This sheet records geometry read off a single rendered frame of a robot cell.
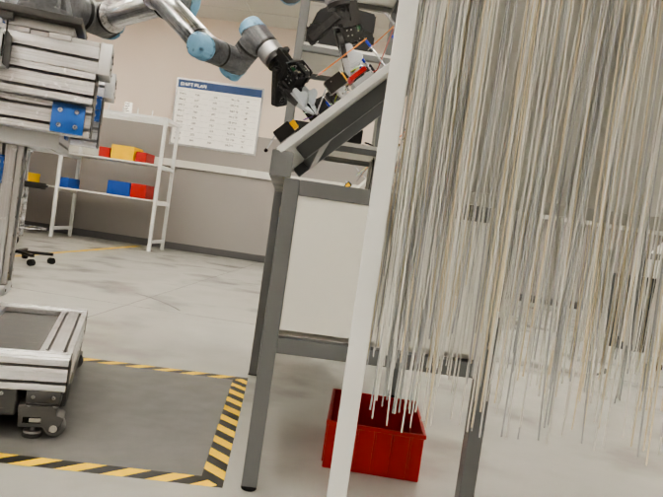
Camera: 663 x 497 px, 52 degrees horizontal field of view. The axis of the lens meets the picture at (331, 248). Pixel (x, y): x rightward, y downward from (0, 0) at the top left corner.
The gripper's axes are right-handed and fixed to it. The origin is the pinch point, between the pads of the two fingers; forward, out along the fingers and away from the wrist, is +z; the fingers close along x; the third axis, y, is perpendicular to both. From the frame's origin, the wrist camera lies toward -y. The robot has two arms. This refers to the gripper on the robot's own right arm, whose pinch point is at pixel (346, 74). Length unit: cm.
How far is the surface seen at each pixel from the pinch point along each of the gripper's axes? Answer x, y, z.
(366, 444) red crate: -11, -18, 105
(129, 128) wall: 779, -256, -113
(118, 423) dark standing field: 4, -91, 87
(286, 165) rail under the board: -30.3, -21.8, 23.1
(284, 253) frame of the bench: -31, -27, 45
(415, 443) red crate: -12, -4, 108
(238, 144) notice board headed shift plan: 763, -109, -56
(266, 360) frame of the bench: -32, -38, 70
